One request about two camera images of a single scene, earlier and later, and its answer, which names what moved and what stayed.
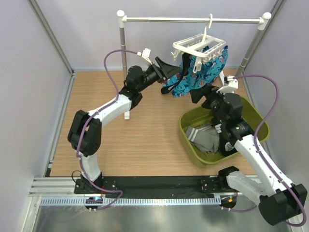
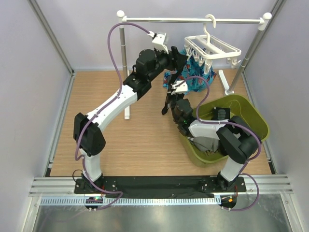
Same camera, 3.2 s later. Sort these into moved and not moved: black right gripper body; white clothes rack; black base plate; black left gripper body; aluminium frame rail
Moved: black left gripper body; black right gripper body
Not moved: aluminium frame rail; black base plate; white clothes rack
